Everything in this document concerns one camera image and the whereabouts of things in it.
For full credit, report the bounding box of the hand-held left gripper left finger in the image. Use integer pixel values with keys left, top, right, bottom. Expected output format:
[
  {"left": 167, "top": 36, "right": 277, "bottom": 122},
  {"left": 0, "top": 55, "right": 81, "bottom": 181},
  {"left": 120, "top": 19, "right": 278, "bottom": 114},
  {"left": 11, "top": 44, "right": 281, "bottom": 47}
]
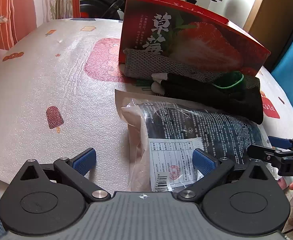
[{"left": 20, "top": 147, "right": 111, "bottom": 202}]

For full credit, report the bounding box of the grey mesh cloth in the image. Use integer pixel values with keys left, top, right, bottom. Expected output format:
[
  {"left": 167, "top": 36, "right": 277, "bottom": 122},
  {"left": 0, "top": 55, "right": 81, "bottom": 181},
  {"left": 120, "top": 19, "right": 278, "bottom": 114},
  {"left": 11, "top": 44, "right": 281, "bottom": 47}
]
[{"left": 123, "top": 48, "right": 261, "bottom": 85}]

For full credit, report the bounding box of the wooden door panel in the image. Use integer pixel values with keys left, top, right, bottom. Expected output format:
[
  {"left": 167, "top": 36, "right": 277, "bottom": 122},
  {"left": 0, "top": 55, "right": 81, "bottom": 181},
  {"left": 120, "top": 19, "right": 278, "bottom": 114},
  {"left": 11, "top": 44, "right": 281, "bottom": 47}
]
[{"left": 243, "top": 0, "right": 293, "bottom": 68}]

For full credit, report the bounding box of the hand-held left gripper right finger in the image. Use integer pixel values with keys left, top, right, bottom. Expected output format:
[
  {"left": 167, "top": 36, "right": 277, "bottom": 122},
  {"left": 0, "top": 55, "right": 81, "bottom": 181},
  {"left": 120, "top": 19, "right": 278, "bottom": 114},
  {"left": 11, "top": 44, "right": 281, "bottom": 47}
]
[{"left": 178, "top": 148, "right": 270, "bottom": 202}]

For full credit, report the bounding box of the red cardboard box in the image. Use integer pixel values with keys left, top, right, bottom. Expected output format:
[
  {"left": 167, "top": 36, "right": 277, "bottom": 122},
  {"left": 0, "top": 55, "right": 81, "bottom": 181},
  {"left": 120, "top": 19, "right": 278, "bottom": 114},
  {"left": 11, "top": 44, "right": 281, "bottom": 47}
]
[{"left": 119, "top": 0, "right": 271, "bottom": 78}]

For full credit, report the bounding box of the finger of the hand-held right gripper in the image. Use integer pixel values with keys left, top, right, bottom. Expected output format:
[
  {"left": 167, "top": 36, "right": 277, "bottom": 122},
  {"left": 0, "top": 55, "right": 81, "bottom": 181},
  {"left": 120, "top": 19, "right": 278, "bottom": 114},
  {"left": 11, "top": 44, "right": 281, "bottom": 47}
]
[
  {"left": 268, "top": 136, "right": 293, "bottom": 151},
  {"left": 247, "top": 144, "right": 287, "bottom": 167}
]

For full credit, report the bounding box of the black exercise bike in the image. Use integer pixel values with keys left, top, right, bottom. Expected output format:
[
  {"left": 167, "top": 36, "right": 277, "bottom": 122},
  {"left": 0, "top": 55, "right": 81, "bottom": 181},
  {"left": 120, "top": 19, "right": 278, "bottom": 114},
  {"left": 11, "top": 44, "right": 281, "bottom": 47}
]
[{"left": 79, "top": 0, "right": 229, "bottom": 20}]

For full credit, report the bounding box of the printed pink curtain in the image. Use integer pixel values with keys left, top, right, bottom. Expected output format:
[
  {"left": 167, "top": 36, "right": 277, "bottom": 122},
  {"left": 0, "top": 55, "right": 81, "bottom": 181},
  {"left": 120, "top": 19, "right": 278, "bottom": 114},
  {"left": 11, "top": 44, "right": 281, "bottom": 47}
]
[{"left": 0, "top": 0, "right": 81, "bottom": 76}]

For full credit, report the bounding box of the patterned tablecloth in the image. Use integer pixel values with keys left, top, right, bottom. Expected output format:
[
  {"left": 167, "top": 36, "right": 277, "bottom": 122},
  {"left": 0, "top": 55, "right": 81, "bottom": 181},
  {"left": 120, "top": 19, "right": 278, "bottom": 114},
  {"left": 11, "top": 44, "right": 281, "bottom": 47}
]
[{"left": 0, "top": 17, "right": 293, "bottom": 198}]

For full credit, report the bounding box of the plastic-bagged dark garment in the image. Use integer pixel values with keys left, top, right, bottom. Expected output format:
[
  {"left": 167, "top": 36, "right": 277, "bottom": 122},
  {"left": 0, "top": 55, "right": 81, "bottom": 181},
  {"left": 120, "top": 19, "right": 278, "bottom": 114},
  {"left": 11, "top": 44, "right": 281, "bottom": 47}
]
[{"left": 115, "top": 88, "right": 275, "bottom": 193}]

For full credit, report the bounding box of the black cloth with green trim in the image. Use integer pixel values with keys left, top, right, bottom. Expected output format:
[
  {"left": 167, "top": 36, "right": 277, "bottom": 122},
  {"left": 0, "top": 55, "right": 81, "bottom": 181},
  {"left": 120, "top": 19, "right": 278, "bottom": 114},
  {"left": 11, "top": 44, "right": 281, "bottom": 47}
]
[{"left": 151, "top": 71, "right": 264, "bottom": 125}]

